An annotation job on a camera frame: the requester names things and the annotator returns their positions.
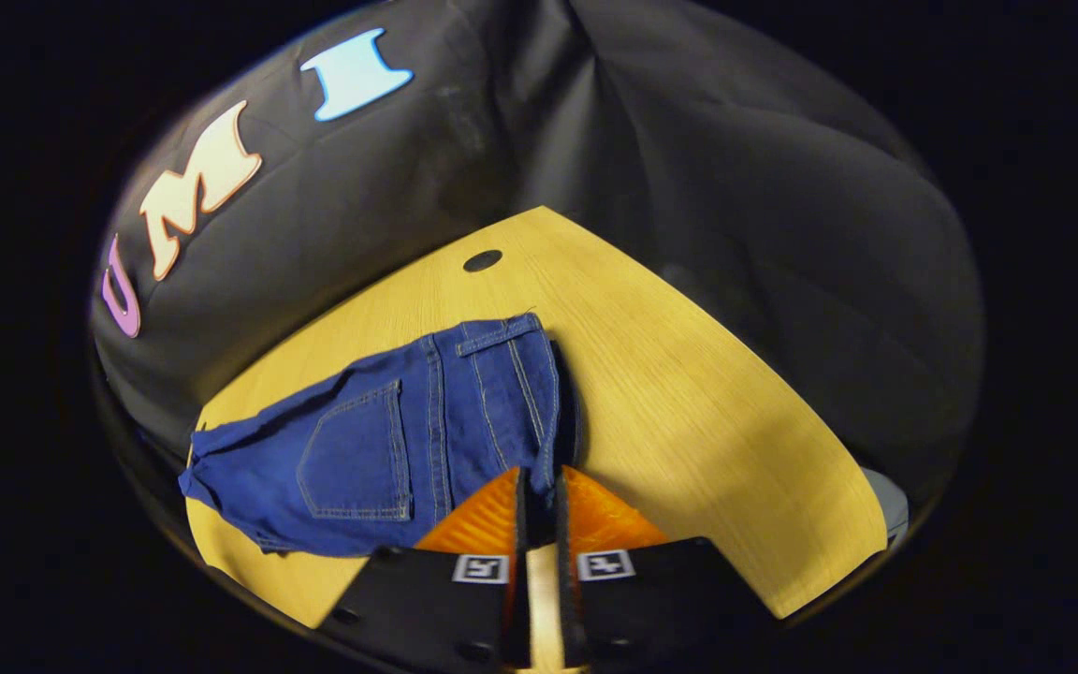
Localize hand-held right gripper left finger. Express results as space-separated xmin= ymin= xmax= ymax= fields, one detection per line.
xmin=314 ymin=465 xmax=532 ymax=670

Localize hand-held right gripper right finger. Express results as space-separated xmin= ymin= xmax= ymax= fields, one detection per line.
xmin=553 ymin=465 xmax=779 ymax=670

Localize blue denim jeans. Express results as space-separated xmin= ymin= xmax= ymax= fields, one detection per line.
xmin=177 ymin=312 xmax=582 ymax=560

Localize black backdrop cloth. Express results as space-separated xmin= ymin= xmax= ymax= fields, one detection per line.
xmin=90 ymin=0 xmax=984 ymax=488

